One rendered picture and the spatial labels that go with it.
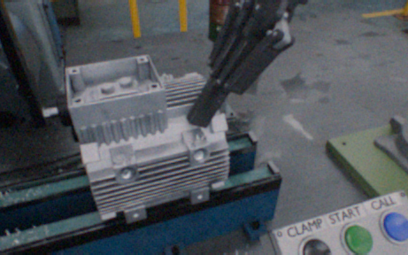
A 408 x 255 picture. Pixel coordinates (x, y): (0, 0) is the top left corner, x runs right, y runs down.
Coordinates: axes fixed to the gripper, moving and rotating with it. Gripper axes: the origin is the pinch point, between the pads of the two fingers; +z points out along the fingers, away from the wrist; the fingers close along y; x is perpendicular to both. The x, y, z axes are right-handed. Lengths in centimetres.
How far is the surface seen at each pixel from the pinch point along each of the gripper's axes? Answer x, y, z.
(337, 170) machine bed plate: 45.9, -5.9, 9.9
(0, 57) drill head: -24.4, -27.1, 16.3
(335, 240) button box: 8.2, 21.0, 0.7
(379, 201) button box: 13.6, 18.9, -3.7
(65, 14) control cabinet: 19, -311, 103
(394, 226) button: 13.7, 21.8, -3.0
